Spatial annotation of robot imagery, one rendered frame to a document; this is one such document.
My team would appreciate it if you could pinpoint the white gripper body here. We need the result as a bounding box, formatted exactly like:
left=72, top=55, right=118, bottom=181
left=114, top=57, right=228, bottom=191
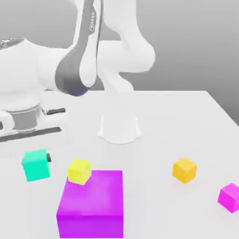
left=0, top=123, right=66, bottom=152

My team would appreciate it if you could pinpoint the small teal cube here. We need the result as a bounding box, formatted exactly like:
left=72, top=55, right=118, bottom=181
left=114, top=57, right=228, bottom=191
left=21, top=148, right=51, bottom=183

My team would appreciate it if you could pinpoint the small yellow cube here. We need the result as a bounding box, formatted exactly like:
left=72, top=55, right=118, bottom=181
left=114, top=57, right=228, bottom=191
left=67, top=158, right=92, bottom=186

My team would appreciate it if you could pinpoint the small orange cube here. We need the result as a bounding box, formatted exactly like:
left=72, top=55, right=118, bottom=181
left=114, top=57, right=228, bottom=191
left=172, top=157, right=198, bottom=185

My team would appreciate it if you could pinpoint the small magenta cube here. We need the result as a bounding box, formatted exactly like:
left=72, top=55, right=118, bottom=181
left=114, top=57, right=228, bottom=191
left=217, top=183, right=239, bottom=214

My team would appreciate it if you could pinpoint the large purple box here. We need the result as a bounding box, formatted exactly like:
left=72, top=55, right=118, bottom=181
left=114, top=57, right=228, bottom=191
left=56, top=169, right=124, bottom=239

